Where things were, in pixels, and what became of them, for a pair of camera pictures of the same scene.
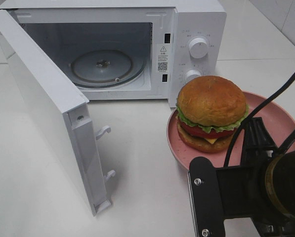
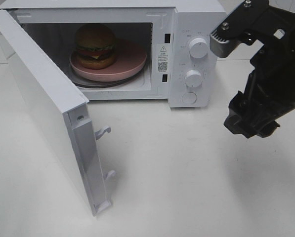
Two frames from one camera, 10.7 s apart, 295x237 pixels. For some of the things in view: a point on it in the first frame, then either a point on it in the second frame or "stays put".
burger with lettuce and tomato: x=209 y=110 -> x=95 y=46
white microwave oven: x=132 y=50 stays put
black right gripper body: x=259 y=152 -> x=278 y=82
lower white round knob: x=191 y=74 stays put
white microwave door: x=60 y=109 stays put
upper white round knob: x=198 y=47 stays put
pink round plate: x=279 y=121 -> x=130 y=60
